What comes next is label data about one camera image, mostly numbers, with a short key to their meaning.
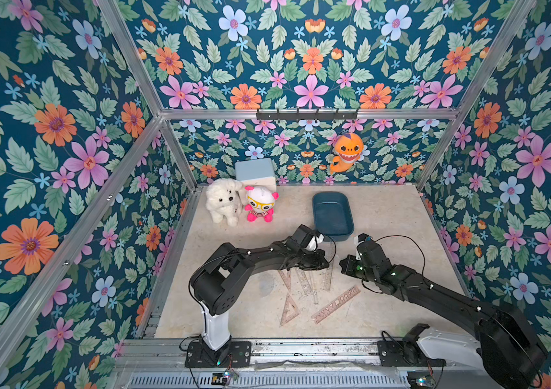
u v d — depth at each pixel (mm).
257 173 1055
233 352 735
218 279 487
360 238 796
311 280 897
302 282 886
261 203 956
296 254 750
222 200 932
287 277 904
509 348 402
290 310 823
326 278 877
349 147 961
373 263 642
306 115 932
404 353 641
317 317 815
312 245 809
